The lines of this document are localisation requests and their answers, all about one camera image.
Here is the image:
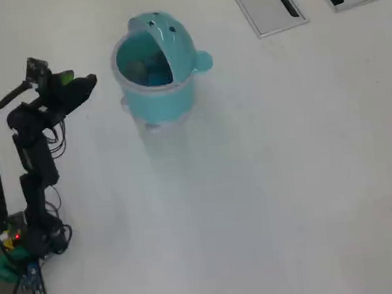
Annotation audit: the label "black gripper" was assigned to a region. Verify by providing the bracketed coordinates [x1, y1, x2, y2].
[33, 67, 102, 123]

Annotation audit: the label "teal whale-shaped bin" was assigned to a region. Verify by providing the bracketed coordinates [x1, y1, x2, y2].
[106, 7, 220, 134]

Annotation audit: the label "small motor driver board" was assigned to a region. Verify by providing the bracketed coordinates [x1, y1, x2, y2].
[4, 210, 31, 244]

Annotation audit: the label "yellow connector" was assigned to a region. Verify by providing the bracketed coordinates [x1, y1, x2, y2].
[0, 235, 17, 252]

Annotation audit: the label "blue circuit board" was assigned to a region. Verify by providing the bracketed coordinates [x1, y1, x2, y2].
[18, 260, 49, 294]

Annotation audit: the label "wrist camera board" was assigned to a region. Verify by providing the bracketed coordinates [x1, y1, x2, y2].
[21, 55, 53, 91]

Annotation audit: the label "thin black servo wires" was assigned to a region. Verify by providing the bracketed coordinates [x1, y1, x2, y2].
[41, 119, 70, 159]

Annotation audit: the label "thick black camera cable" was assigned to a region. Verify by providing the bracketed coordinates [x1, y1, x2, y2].
[0, 79, 49, 243]

